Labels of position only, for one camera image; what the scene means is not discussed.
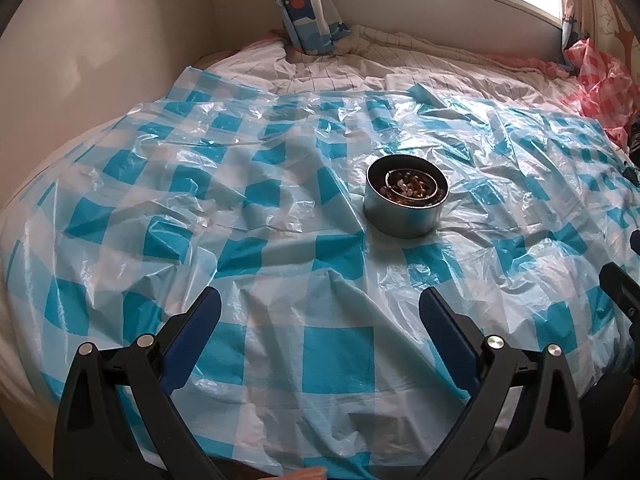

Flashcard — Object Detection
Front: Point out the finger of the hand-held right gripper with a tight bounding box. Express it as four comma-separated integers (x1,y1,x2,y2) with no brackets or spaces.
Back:
599,262,640,323

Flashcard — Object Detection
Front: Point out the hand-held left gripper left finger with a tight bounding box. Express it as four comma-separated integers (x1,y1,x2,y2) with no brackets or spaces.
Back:
54,287,222,480

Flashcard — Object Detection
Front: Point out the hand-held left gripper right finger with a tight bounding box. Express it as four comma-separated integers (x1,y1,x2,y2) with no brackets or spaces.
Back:
419,287,586,480

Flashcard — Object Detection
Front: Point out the round metal tin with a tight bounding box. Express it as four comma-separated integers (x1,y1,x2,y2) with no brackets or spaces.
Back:
364,156,449,239

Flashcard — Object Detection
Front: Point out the amber bead bracelet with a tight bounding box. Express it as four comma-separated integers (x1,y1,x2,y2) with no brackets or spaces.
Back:
390,172,436,206

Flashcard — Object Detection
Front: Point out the carved silver bangle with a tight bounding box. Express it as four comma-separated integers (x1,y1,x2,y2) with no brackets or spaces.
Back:
384,169,442,207

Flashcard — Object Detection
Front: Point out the blue checked plastic sheet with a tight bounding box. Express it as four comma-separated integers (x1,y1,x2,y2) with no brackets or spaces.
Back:
0,66,640,480

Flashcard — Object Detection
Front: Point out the pink checked plastic sheet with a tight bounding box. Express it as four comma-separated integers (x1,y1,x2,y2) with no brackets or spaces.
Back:
562,37,640,153

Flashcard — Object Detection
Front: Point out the pink blanket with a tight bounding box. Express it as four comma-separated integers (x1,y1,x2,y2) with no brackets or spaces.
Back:
480,52,576,78

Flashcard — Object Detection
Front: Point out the patterned curtain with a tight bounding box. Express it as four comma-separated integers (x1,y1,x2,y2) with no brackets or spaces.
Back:
557,0,591,68

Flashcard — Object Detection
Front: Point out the striped white bed sheet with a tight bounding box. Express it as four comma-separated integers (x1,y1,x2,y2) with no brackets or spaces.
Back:
192,25,581,106

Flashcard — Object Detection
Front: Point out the blue patterned pillow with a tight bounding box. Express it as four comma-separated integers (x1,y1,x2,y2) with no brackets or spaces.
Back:
270,0,363,56

